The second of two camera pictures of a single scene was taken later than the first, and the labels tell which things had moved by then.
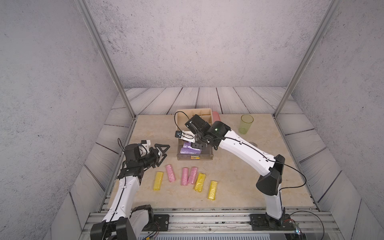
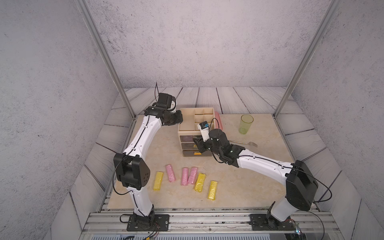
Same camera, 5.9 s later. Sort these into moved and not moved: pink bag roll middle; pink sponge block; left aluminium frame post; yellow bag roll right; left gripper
Moved: left gripper
Not moved: left aluminium frame post; pink sponge block; yellow bag roll right; pink bag roll middle
